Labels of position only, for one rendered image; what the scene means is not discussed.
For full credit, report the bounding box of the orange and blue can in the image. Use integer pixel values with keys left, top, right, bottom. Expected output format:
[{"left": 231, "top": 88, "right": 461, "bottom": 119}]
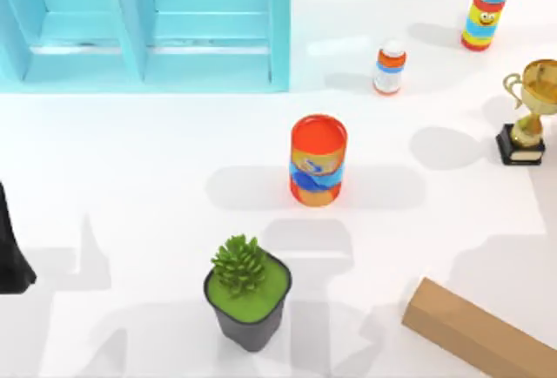
[{"left": 288, "top": 113, "right": 349, "bottom": 209}]

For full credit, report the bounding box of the green plant in black pot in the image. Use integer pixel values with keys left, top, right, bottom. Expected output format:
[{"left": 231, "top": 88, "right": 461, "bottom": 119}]
[{"left": 203, "top": 233, "right": 293, "bottom": 353}]

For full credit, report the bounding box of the white bottle with orange cap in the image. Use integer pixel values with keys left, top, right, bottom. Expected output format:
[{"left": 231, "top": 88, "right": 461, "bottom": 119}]
[{"left": 372, "top": 38, "right": 407, "bottom": 97}]

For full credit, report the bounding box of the light blue rack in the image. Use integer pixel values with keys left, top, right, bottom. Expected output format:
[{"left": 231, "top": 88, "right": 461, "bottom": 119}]
[{"left": 0, "top": 0, "right": 293, "bottom": 95}]

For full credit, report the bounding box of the brown cardboard box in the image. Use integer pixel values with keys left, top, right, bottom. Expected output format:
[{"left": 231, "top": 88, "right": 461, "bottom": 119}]
[{"left": 400, "top": 276, "right": 557, "bottom": 378}]

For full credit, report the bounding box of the stack of coloured rings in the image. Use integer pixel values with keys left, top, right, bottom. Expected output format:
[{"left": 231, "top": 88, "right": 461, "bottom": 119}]
[{"left": 460, "top": 0, "right": 511, "bottom": 52}]

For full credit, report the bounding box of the gold trophy on black base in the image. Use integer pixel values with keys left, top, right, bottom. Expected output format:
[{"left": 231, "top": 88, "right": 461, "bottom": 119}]
[{"left": 495, "top": 58, "right": 557, "bottom": 166}]

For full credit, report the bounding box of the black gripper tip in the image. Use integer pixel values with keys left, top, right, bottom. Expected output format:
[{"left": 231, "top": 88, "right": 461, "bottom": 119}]
[{"left": 0, "top": 181, "right": 37, "bottom": 295}]

